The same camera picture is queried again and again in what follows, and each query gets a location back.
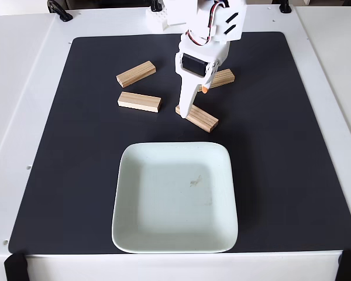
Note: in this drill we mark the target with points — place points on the grooved wooden block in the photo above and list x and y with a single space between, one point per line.
136 73
203 118
223 77

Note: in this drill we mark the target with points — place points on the smooth pale wooden block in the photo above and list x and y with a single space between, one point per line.
139 101

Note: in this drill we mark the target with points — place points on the pale square ceramic plate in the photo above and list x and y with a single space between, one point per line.
175 199

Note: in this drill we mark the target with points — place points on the black base clamp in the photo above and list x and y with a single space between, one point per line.
155 5

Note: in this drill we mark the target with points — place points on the black table clamp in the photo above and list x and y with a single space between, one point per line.
60 10
285 6

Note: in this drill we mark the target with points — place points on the black table mat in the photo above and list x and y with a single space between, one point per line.
76 146

